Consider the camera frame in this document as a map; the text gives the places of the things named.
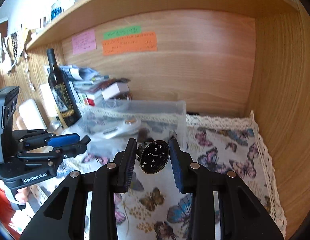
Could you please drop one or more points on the clear plastic storage bin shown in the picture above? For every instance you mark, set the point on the clear plastic storage bin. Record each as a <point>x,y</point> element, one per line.
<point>162,119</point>

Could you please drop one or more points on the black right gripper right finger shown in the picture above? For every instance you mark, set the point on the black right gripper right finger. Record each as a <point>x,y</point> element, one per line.
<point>191,177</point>

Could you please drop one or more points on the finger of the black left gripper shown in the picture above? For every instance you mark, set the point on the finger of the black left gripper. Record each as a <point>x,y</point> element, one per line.
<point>71,151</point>

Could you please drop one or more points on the pink sticky note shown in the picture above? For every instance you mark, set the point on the pink sticky note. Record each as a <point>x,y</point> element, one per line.
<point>84,42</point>

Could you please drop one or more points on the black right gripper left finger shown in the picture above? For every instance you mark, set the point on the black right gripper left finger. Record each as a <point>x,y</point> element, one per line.
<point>114,177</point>

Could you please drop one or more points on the dark wine bottle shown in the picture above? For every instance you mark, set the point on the dark wine bottle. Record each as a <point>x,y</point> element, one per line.
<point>61,91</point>

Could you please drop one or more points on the stack of books and magazines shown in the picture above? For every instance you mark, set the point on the stack of books and magazines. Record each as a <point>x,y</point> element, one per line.
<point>87,85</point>

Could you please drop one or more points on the green sticky note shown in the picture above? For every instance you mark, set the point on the green sticky note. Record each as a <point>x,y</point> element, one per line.
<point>136,29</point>

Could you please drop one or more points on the orange paper note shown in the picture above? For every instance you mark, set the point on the orange paper note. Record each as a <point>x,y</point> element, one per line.
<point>145,41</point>

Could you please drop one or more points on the white rectangular device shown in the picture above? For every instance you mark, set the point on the white rectangular device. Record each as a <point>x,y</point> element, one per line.
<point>128,126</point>

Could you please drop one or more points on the white mug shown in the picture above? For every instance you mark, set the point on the white mug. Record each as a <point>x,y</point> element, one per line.
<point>31,116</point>

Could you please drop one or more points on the person's hand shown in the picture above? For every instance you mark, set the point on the person's hand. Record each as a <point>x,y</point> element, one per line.
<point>22,195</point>

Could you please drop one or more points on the butterfly print lace tablecloth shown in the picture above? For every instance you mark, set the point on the butterfly print lace tablecloth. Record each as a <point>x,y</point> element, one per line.
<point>153,208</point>

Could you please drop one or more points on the white small box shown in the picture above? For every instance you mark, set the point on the white small box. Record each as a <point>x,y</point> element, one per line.
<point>114,90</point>

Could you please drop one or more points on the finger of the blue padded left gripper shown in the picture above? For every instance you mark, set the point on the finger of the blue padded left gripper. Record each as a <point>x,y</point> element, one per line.
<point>63,140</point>

